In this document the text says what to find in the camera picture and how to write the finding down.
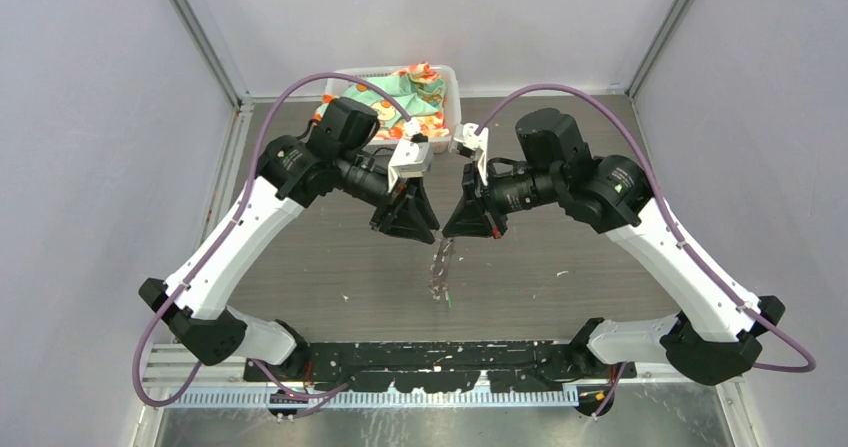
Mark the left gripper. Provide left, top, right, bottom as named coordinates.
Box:
left=337, top=149, right=440, bottom=243

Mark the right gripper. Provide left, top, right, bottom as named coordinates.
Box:
left=442, top=155, right=562, bottom=238

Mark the large metal keyring holder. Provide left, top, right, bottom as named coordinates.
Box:
left=428, top=238, right=455, bottom=305

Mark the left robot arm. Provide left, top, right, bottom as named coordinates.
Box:
left=139, top=98, right=440, bottom=381

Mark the green orange patterned cloth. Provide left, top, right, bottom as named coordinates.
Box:
left=313, top=62, right=451, bottom=141

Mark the white plastic basket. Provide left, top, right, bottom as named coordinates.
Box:
left=322, top=63, right=461, bottom=155

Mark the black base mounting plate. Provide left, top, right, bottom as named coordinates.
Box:
left=268, top=340, right=621, bottom=393

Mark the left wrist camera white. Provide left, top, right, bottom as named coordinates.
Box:
left=387, top=140, right=434, bottom=192

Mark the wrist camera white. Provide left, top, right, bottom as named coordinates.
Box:
left=387, top=140, right=434, bottom=192
left=449, top=123, right=490, bottom=186

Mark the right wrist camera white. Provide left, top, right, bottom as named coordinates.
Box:
left=449, top=123, right=490, bottom=186

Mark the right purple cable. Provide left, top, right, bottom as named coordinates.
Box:
left=473, top=84, right=817, bottom=422

